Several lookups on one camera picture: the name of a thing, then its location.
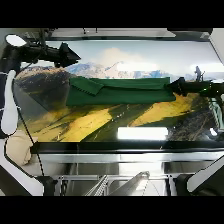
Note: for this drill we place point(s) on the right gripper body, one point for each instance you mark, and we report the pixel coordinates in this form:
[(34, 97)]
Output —
[(181, 87)]

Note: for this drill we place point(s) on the silver frame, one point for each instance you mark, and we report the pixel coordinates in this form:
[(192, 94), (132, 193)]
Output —
[(100, 158)]

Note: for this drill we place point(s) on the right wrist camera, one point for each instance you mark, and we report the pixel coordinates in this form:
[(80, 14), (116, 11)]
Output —
[(198, 74)]

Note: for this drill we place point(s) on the beige garment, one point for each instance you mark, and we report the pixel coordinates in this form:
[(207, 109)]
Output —
[(20, 148)]

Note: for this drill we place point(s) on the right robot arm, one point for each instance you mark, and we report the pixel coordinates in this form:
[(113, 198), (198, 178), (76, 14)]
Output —
[(206, 88)]

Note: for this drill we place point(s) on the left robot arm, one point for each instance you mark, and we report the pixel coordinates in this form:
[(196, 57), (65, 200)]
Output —
[(9, 100)]

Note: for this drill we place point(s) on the pale green garment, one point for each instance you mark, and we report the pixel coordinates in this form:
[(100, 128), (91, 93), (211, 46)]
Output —
[(214, 111)]

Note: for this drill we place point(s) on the dark green T-shirt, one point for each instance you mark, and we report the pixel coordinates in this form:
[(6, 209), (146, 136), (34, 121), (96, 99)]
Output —
[(126, 93)]

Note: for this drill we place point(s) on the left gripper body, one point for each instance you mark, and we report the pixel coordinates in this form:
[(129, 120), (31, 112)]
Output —
[(65, 55)]

